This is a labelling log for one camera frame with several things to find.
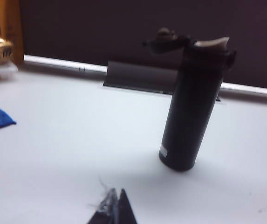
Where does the brown wooden board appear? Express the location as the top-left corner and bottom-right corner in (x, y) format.
(0, 0), (25, 66)

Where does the dark grey flat box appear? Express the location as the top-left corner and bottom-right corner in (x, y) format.
(103, 60), (221, 102)

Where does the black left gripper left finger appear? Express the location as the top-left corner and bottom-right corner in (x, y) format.
(86, 188), (118, 224)

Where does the white plastic tray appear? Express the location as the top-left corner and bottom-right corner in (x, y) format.
(0, 62), (18, 82)

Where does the silver aluminium rail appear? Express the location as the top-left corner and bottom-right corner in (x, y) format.
(23, 54), (267, 98)

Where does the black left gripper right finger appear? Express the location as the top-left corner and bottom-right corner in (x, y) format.
(117, 188), (138, 224)

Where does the black thermos with flip lid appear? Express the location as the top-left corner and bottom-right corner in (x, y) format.
(142, 27), (238, 173)

